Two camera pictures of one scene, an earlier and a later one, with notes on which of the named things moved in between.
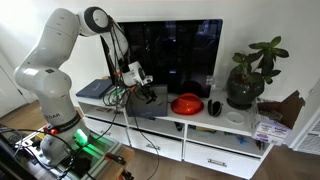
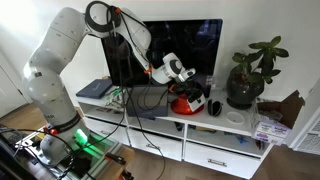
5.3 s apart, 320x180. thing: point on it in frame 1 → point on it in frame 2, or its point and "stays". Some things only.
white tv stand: (201, 130) stays
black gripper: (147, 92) → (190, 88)
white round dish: (235, 117) stays
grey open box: (158, 107) stays
